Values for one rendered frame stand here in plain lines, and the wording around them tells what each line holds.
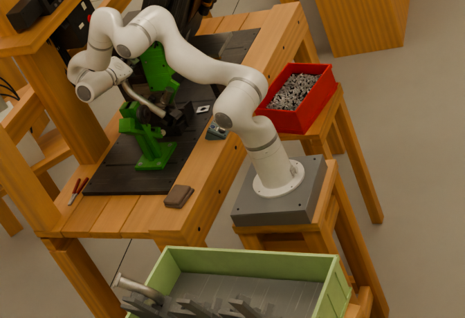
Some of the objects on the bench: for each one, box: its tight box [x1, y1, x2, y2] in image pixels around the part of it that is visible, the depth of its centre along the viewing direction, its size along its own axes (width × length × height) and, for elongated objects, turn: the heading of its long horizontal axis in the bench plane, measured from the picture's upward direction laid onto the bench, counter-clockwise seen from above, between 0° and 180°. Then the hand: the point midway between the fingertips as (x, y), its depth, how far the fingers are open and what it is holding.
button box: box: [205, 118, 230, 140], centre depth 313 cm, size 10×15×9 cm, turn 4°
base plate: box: [82, 28, 261, 196], centre depth 341 cm, size 42×110×2 cm, turn 4°
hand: (129, 62), depth 312 cm, fingers closed on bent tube, 3 cm apart
